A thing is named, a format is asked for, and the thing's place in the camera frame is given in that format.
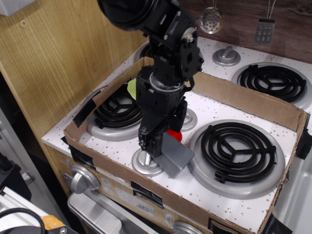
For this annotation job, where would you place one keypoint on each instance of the light green plastic plate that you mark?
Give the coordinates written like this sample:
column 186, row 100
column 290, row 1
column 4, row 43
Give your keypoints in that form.
column 131, row 88

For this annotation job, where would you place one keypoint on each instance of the front right black burner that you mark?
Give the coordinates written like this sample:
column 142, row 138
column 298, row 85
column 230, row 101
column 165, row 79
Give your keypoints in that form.
column 238, row 152

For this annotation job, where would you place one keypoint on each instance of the silver knob stovetop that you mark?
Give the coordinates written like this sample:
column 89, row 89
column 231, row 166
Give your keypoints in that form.
column 226, row 57
column 144, row 164
column 190, row 121

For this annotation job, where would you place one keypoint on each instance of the black burner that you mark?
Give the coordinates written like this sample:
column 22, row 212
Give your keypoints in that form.
column 238, row 152
column 275, row 80
column 146, row 52
column 119, row 110

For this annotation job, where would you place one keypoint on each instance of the hanging silver slotted spoon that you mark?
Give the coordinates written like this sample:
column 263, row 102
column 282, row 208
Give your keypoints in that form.
column 211, row 19

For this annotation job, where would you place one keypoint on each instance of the silver oven door handle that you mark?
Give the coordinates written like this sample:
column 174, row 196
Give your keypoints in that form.
column 104, row 216

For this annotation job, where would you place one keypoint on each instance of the silver oven knob bottom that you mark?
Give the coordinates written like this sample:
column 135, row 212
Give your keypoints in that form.
column 184, row 228

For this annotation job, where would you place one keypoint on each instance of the silver knob front stovetop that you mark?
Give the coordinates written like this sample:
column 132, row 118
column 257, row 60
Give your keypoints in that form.
column 144, row 164

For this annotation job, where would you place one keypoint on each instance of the grey pepper shaker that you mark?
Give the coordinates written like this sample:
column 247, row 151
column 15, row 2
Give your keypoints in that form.
column 174, row 156

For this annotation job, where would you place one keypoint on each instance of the front left black burner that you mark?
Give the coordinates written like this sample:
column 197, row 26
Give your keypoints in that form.
column 119, row 110

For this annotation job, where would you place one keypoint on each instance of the back left black burner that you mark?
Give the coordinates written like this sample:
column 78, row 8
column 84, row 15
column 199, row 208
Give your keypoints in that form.
column 146, row 52

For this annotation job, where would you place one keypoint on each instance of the back right black burner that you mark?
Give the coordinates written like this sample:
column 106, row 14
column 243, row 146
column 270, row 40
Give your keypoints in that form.
column 275, row 80

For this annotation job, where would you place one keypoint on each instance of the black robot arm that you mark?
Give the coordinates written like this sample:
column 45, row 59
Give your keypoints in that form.
column 172, row 34

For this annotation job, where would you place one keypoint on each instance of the oven clock display sticker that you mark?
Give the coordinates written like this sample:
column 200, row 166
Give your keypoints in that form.
column 135, row 202

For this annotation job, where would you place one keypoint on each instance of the silver knob back stovetop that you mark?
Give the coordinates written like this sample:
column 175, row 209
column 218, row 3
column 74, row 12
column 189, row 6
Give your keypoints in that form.
column 226, row 57

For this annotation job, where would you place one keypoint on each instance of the red white toy sushi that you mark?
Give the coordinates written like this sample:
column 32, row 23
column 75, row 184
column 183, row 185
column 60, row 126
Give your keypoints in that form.
column 175, row 135

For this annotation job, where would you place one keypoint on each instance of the silver knob centre stovetop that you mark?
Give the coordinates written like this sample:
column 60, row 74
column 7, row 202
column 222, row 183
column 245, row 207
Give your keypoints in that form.
column 190, row 121

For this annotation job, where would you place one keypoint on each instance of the silver oven knob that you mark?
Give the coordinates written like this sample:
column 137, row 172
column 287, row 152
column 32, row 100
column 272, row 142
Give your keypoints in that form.
column 184, row 228
column 83, row 180

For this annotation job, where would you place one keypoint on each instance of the silver oven front knob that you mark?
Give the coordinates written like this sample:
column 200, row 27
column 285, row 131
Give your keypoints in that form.
column 83, row 180

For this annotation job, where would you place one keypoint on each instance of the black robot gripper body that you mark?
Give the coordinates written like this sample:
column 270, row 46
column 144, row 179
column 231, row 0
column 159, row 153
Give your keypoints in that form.
column 157, row 101

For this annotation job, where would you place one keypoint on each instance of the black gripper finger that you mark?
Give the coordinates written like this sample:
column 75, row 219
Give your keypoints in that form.
column 177, row 119
column 151, row 143

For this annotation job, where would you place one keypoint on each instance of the hanging silver spatula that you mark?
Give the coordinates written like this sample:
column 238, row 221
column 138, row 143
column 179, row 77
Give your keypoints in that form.
column 265, row 27

